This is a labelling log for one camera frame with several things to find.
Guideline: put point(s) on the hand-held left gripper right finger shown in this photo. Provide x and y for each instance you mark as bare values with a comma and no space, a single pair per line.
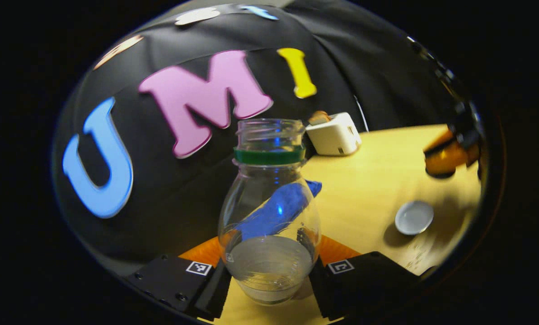
368,280

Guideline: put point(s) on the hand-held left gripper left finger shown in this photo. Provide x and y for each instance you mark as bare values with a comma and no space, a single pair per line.
174,280

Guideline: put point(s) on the brown toast slice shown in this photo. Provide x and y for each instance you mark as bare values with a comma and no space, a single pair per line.
319,117

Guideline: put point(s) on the white toaster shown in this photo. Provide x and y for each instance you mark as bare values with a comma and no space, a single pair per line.
335,135

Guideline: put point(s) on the black backdrop cloth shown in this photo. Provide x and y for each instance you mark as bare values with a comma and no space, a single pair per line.
161,198

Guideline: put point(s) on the clear plastic water bottle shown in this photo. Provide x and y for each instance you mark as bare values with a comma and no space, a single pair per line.
269,271

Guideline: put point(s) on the blue folded towel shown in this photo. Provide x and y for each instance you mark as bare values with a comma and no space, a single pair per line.
313,186

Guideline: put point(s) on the white-lined teacup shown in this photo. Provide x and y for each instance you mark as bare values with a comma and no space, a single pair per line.
414,217

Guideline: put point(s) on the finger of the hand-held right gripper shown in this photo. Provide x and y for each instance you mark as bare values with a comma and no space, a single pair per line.
450,155

